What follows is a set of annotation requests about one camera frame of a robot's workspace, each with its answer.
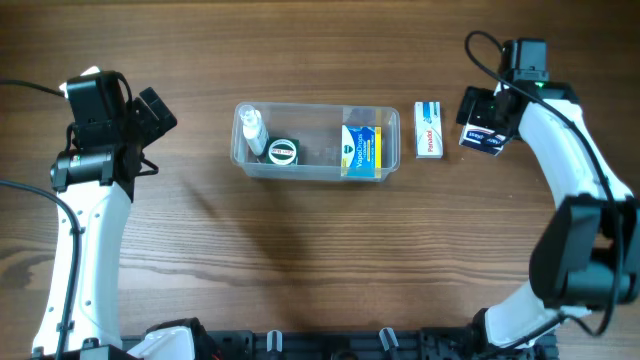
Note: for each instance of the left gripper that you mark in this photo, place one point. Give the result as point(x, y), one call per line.
point(153, 127)

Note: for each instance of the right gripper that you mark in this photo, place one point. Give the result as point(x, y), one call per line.
point(475, 110)

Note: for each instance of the Hansaplast plaster box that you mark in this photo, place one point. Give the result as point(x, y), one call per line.
point(483, 139)

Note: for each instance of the white calamine lotion bottle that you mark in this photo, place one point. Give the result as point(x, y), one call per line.
point(254, 129)

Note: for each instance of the blue yellow VapoDrops box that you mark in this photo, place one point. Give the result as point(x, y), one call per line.
point(361, 151)

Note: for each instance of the green Zam-Buk ointment box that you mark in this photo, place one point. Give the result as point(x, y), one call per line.
point(282, 152)

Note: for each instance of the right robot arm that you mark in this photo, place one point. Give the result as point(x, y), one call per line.
point(586, 262)

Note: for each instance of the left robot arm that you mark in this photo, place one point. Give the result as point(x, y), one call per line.
point(94, 178)

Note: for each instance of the clear plastic container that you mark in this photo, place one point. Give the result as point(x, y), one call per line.
point(318, 128)

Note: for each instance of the white Panadol box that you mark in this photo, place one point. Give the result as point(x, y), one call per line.
point(428, 130)

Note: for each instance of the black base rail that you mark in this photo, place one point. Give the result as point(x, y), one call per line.
point(424, 344)

